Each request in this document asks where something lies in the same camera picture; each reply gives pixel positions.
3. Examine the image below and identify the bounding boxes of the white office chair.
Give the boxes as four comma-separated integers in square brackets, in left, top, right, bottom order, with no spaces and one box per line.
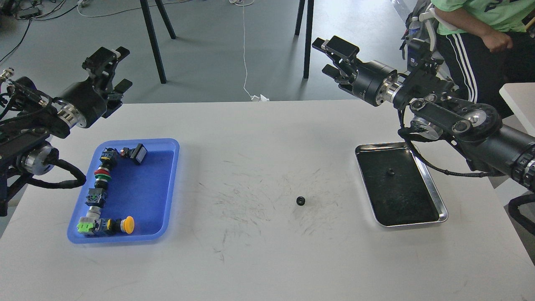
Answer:
[405,0,444,72]

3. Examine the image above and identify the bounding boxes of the floor cables and power strip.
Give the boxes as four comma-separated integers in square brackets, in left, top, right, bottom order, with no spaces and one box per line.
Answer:
[0,0,90,63]

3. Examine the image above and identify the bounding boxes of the yellow mushroom push button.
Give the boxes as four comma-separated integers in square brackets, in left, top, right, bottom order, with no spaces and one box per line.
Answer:
[119,216,135,234]

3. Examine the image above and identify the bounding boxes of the black braided cable left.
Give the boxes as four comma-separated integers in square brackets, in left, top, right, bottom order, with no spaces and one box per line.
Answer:
[25,157,87,189]

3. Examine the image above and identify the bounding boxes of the white side table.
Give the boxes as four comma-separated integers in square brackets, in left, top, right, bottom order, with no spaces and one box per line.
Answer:
[500,82,535,136]

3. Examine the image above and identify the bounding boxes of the green block switch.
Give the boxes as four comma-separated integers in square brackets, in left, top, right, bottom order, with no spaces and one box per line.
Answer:
[76,222,95,236]

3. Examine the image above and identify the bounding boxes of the black braided cable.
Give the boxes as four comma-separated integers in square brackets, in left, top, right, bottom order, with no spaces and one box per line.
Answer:
[397,109,502,178]
[25,157,87,189]

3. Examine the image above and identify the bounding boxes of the red green push button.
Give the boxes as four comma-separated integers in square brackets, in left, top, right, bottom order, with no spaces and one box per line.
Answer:
[94,168,112,190]

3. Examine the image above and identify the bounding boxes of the silver metal tray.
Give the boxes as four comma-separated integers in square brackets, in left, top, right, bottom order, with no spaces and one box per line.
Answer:
[355,142,449,227]

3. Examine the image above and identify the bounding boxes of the black blue yellow switch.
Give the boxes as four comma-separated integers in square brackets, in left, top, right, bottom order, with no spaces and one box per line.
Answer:
[100,148,119,169]

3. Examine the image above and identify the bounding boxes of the plastic water bottle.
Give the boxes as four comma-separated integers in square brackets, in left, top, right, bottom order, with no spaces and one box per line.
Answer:
[408,16,422,38]

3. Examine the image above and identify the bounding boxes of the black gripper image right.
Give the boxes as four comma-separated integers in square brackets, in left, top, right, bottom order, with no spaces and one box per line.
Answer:
[312,36,400,106]

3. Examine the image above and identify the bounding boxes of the grey backpack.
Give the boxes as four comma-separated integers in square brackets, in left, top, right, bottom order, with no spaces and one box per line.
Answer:
[400,0,439,61]

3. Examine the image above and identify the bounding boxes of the white cable on floor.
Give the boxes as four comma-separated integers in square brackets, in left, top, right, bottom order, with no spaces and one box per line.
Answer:
[228,0,269,102]

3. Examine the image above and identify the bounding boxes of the blue plastic tray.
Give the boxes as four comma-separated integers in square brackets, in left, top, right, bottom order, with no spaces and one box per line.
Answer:
[67,138,180,244]

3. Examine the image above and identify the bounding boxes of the black table legs left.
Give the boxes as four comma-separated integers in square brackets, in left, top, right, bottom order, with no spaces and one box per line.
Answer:
[140,0,176,84]

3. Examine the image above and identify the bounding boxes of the black table legs right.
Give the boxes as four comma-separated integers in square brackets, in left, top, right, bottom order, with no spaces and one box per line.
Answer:
[294,0,315,79]

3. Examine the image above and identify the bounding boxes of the person in green shirt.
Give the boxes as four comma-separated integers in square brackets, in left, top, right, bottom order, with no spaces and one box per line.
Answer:
[432,0,535,118]

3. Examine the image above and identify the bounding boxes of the black table legs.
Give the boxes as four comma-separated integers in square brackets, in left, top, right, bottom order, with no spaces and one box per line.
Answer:
[294,0,315,79]
[140,0,176,84]

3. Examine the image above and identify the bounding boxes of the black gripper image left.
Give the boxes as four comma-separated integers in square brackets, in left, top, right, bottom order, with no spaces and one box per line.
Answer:
[58,46,132,128]

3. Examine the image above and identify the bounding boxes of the black square push button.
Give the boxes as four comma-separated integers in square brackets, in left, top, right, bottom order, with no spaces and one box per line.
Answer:
[129,143,148,165]

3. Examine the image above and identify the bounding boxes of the black braided cable right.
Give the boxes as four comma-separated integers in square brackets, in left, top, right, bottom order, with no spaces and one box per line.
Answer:
[397,109,502,178]

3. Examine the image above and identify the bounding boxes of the black green contact block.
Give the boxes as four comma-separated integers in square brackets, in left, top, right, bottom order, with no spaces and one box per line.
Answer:
[85,187,107,208]

